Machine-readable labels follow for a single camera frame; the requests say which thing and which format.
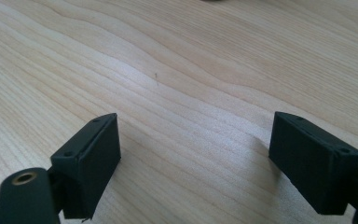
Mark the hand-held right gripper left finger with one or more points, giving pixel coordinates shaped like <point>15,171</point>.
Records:
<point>88,165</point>

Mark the dark object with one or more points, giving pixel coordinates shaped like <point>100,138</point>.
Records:
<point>211,0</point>

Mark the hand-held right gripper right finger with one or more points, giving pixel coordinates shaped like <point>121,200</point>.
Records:
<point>313,168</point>

